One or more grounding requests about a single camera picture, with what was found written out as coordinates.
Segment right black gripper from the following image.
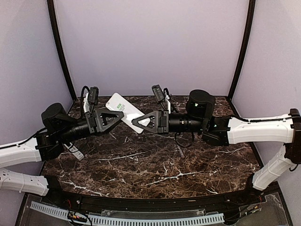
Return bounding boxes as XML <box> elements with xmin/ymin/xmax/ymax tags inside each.
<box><xmin>132</xmin><ymin>109</ymin><xmax>206</xmax><ymax>135</ymax></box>

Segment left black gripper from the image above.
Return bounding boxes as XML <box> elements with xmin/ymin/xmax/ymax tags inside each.
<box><xmin>58</xmin><ymin>108</ymin><xmax>125</xmax><ymax>144</ymax></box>

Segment white remote green buttons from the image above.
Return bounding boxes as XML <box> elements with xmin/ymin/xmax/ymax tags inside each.
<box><xmin>105</xmin><ymin>93</ymin><xmax>145</xmax><ymax>134</ymax></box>

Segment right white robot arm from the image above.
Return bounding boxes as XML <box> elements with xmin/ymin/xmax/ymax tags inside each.
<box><xmin>132</xmin><ymin>89</ymin><xmax>301</xmax><ymax>204</ymax></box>

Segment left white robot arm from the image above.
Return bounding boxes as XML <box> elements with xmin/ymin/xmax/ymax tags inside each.
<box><xmin>0</xmin><ymin>103</ymin><xmax>124</xmax><ymax>205</ymax></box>

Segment white remote on left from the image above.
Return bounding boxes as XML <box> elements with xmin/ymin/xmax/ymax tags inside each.
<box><xmin>64</xmin><ymin>142</ymin><xmax>84</xmax><ymax>161</ymax></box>

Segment clear pen screwdriver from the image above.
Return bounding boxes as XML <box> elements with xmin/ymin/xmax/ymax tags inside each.
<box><xmin>175</xmin><ymin>141</ymin><xmax>185</xmax><ymax>158</ymax></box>

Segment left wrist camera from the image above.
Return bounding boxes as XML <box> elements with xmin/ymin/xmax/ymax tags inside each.
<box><xmin>80</xmin><ymin>86</ymin><xmax>99</xmax><ymax>114</ymax></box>

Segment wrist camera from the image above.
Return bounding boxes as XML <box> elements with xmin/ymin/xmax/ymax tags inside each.
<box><xmin>80</xmin><ymin>86</ymin><xmax>99</xmax><ymax>114</ymax></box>
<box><xmin>151</xmin><ymin>85</ymin><xmax>172</xmax><ymax>113</ymax></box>

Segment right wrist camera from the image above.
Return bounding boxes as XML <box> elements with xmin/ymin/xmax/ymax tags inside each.
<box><xmin>151</xmin><ymin>85</ymin><xmax>172</xmax><ymax>113</ymax></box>

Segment black front table rail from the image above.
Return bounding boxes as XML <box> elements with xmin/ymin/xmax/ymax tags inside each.
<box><xmin>43</xmin><ymin>191</ymin><xmax>261</xmax><ymax>213</ymax></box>

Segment white slotted cable duct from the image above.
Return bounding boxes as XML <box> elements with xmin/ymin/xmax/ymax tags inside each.
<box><xmin>30</xmin><ymin>201</ymin><xmax>224</xmax><ymax>226</ymax></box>

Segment left black frame post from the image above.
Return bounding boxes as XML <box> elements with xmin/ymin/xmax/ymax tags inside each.
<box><xmin>47</xmin><ymin>0</ymin><xmax>77</xmax><ymax>103</ymax></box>

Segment black frame post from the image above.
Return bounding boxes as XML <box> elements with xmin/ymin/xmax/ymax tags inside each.
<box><xmin>47</xmin><ymin>0</ymin><xmax>77</xmax><ymax>103</ymax></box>
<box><xmin>227</xmin><ymin>0</ymin><xmax>256</xmax><ymax>102</ymax></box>

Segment right black frame post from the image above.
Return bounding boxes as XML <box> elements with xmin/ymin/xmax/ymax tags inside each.
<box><xmin>227</xmin><ymin>0</ymin><xmax>256</xmax><ymax>102</ymax></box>

